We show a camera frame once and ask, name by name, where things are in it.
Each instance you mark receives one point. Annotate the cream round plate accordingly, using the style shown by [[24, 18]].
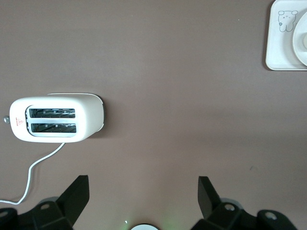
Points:
[[298, 48]]

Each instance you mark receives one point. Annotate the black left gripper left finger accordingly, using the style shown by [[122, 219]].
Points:
[[74, 196]]

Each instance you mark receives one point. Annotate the brown table cover mat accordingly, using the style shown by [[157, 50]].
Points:
[[168, 95]]

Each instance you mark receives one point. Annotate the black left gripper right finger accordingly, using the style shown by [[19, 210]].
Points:
[[207, 198]]

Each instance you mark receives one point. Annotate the cream tray with rabbit print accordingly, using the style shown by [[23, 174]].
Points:
[[279, 55]]

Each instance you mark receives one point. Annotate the white two-slot toaster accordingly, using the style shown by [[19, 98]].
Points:
[[88, 115]]

